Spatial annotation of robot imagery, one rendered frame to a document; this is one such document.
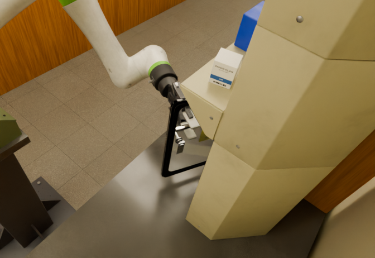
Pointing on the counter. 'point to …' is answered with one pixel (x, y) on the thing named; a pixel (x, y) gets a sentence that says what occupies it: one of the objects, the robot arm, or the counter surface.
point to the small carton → (225, 68)
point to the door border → (169, 139)
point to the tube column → (323, 14)
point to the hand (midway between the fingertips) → (189, 124)
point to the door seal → (172, 142)
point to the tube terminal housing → (280, 135)
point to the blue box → (248, 27)
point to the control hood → (208, 96)
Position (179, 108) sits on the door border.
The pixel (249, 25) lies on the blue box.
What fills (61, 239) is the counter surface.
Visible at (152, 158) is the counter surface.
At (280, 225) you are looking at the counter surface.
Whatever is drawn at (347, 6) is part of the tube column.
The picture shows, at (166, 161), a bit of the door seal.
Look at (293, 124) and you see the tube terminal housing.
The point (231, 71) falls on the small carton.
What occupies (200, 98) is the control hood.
